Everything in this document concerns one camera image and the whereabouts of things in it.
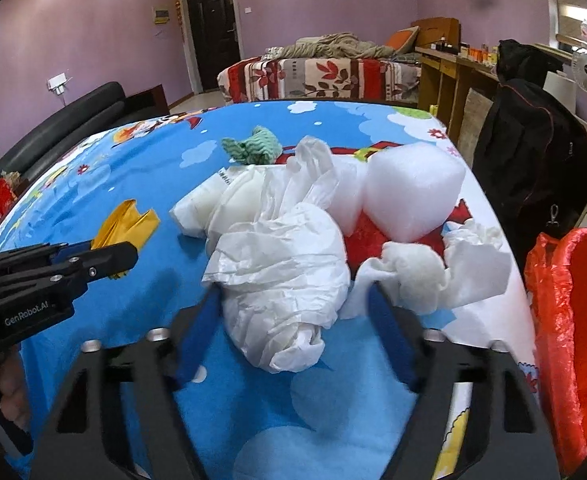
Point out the yellow bag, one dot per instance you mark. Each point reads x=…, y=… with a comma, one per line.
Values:
x=433, y=109

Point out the crumpled white tissue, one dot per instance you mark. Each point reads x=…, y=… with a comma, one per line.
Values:
x=478, y=265

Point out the long wooden desk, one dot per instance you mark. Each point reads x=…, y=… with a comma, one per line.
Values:
x=453, y=72

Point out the white cotton wad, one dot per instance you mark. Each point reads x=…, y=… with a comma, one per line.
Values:
x=413, y=270

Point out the wooden headboard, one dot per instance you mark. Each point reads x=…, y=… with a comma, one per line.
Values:
x=438, y=32

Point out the translucent white plastic bag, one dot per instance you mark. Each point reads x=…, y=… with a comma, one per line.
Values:
x=313, y=165

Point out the yellow wrapper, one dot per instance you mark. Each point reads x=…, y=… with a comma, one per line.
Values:
x=128, y=222

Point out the black leather sofa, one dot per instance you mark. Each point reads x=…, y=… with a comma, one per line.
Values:
x=68, y=120

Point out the beige mat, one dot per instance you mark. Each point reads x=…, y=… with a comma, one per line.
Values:
x=473, y=125

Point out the clear bottle with red label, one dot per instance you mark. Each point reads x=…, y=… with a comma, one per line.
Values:
x=586, y=29

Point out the row of small bottles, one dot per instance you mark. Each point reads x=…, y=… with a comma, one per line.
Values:
x=478, y=54

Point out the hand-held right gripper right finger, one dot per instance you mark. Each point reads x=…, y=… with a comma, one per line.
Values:
x=388, y=330

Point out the white foam block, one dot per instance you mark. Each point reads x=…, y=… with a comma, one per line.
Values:
x=413, y=185

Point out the beige crumpled blanket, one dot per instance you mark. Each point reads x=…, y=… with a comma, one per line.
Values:
x=333, y=44

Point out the orange lined trash bin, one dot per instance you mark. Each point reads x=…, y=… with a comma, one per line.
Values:
x=578, y=320

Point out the red hanging decoration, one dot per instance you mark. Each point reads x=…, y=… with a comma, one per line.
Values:
x=179, y=15

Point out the dark door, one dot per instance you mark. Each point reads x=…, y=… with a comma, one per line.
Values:
x=211, y=35

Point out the yellow white electrical panel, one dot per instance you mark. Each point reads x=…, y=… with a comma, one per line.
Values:
x=161, y=16

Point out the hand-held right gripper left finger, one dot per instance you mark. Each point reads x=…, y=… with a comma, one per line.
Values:
x=196, y=340

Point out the brown wooden side cabinet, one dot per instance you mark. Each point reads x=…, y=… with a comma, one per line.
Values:
x=148, y=102

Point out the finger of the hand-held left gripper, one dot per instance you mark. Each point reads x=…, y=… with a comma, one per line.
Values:
x=108, y=257
x=71, y=250

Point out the person's left hand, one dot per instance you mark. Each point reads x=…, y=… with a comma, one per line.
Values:
x=13, y=390

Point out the white wall socket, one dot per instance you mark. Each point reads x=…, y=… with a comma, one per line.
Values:
x=57, y=84

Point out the green knitted cloth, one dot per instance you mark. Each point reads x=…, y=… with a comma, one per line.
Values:
x=258, y=142

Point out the large black garment bag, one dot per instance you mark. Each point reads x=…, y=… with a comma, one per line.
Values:
x=528, y=150

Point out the bed with floral sheet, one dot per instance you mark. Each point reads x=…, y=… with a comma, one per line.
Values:
x=318, y=77

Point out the blue cartoon printed cloth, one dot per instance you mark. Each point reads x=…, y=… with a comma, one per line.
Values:
x=253, y=175

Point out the orange pillow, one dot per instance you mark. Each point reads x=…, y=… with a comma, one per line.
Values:
x=402, y=40

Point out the white paper roll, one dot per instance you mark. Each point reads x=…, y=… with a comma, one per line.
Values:
x=559, y=90

